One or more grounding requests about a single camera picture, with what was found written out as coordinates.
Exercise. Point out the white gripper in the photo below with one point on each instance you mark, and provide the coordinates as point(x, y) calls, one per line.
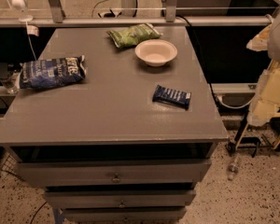
point(267, 98)

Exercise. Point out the blue rxbar blueberry bar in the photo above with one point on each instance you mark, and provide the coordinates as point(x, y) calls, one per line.
point(172, 97)

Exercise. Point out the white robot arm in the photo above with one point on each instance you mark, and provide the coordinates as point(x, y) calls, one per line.
point(274, 40)

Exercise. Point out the green chip bag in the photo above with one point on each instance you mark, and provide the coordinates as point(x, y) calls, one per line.
point(133, 35)

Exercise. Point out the blue kettle chip bag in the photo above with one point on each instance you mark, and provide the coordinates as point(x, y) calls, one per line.
point(52, 73)

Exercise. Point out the yellow metal stand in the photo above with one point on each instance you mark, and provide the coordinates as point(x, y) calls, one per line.
point(251, 138)

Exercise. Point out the clear plastic bottle on floor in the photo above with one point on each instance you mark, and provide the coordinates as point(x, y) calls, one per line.
point(233, 167)

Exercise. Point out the top grey drawer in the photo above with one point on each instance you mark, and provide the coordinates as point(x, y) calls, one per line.
point(61, 174)

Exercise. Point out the grey drawer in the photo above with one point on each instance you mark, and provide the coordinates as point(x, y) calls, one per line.
point(126, 214)
point(61, 174)
point(119, 199)

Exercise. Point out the white bowl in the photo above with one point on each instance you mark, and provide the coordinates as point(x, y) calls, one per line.
point(156, 52)

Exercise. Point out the middle grey drawer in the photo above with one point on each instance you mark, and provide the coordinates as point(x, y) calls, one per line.
point(119, 199)

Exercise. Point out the grey drawer cabinet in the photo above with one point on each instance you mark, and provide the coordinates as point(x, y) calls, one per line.
point(111, 116)

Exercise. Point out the bottom grey drawer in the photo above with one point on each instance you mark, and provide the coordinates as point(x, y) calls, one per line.
point(126, 214)

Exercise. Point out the clear plastic cup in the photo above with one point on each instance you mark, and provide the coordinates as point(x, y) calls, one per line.
point(11, 83)

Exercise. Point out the white desk lamp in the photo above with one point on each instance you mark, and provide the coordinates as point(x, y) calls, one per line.
point(22, 7)

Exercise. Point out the metal rail frame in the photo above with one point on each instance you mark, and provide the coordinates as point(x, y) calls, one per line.
point(108, 13)

